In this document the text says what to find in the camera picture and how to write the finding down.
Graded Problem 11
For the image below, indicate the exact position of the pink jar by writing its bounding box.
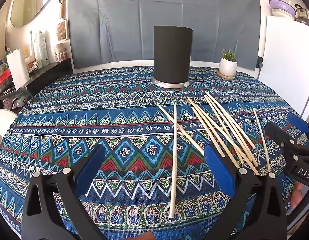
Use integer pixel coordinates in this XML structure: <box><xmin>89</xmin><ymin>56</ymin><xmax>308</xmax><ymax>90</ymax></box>
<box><xmin>55</xmin><ymin>44</ymin><xmax>68</xmax><ymax>63</ymax></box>

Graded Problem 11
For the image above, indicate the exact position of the person's right hand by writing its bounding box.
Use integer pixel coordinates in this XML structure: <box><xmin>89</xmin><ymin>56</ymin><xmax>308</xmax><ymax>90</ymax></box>
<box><xmin>291</xmin><ymin>181</ymin><xmax>306</xmax><ymax>209</ymax></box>

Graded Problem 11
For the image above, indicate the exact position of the black cylindrical utensil holder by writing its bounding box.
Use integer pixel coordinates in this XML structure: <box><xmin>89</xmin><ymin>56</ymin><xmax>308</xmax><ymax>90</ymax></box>
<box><xmin>151</xmin><ymin>25</ymin><xmax>194</xmax><ymax>89</ymax></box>

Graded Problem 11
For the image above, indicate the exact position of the purple colander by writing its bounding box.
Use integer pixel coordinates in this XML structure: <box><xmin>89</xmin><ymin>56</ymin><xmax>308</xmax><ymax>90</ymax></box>
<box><xmin>269</xmin><ymin>0</ymin><xmax>296</xmax><ymax>16</ymax></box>

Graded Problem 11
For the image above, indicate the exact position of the white paper bag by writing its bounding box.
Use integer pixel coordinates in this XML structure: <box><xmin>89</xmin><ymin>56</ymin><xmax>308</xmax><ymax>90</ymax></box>
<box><xmin>6</xmin><ymin>49</ymin><xmax>30</xmax><ymax>91</ymax></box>

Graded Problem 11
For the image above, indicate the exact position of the wooden hairbrush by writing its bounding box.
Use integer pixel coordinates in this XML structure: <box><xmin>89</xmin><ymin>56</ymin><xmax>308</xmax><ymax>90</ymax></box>
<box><xmin>56</xmin><ymin>1</ymin><xmax>68</xmax><ymax>42</ymax></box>

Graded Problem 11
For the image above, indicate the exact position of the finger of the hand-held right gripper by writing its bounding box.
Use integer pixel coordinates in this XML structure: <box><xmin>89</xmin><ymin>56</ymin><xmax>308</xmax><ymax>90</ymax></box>
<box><xmin>265</xmin><ymin>122</ymin><xmax>309</xmax><ymax>159</ymax></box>
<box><xmin>286</xmin><ymin>113</ymin><xmax>309</xmax><ymax>145</ymax></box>

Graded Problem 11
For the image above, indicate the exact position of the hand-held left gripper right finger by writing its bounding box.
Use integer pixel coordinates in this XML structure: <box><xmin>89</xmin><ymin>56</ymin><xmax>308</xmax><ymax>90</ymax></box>
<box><xmin>204</xmin><ymin>144</ymin><xmax>287</xmax><ymax>240</ymax></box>

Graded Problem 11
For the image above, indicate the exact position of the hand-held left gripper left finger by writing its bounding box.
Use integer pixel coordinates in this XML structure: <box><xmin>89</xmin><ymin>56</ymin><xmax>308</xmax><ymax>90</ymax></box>
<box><xmin>22</xmin><ymin>144</ymin><xmax>106</xmax><ymax>240</ymax></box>

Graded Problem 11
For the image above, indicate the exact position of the grey-blue backdrop cloth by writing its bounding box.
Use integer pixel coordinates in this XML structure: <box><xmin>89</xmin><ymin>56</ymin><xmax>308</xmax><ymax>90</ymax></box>
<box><xmin>67</xmin><ymin>0</ymin><xmax>261</xmax><ymax>70</ymax></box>

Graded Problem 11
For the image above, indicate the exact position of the white cabinet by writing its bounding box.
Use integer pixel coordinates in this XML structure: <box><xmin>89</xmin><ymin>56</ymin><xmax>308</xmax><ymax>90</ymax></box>
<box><xmin>257</xmin><ymin>15</ymin><xmax>309</xmax><ymax>120</ymax></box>

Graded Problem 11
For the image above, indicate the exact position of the cactus in white pot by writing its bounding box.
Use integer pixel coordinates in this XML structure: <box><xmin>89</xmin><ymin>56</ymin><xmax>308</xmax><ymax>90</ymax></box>
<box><xmin>218</xmin><ymin>49</ymin><xmax>238</xmax><ymax>78</ymax></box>

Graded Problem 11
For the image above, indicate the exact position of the round wooden saucer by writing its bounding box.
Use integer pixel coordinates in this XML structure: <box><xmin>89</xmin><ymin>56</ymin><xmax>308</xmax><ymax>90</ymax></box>
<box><xmin>216</xmin><ymin>70</ymin><xmax>236</xmax><ymax>81</ymax></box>

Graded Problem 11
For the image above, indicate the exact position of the bunch of wooden chopsticks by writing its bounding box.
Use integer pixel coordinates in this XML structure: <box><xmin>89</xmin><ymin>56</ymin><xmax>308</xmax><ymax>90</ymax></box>
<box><xmin>158</xmin><ymin>91</ymin><xmax>271</xmax><ymax>218</ymax></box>

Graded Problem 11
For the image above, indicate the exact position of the black side shelf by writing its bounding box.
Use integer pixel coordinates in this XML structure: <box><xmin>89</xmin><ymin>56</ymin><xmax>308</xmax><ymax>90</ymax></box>
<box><xmin>0</xmin><ymin>57</ymin><xmax>74</xmax><ymax>103</ymax></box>

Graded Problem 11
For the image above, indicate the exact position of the oval wall mirror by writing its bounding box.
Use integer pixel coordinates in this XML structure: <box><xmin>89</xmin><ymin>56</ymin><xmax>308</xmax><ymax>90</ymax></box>
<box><xmin>10</xmin><ymin>0</ymin><xmax>63</xmax><ymax>27</ymax></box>

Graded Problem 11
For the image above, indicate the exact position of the grey spray bottle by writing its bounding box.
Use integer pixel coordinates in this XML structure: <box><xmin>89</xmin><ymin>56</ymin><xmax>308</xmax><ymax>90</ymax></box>
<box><xmin>35</xmin><ymin>31</ymin><xmax>50</xmax><ymax>67</ymax></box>

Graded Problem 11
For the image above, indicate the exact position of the red box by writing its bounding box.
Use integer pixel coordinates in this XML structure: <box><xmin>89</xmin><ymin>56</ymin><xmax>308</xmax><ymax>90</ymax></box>
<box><xmin>0</xmin><ymin>70</ymin><xmax>13</xmax><ymax>91</ymax></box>

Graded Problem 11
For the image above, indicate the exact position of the blue patterned tablecloth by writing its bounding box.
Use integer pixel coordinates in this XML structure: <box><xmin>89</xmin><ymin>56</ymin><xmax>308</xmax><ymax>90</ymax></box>
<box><xmin>0</xmin><ymin>65</ymin><xmax>309</xmax><ymax>240</ymax></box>

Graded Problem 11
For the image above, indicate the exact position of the stack of white bowls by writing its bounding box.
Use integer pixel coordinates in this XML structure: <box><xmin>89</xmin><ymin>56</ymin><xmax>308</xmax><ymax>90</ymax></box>
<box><xmin>271</xmin><ymin>9</ymin><xmax>295</xmax><ymax>21</ymax></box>

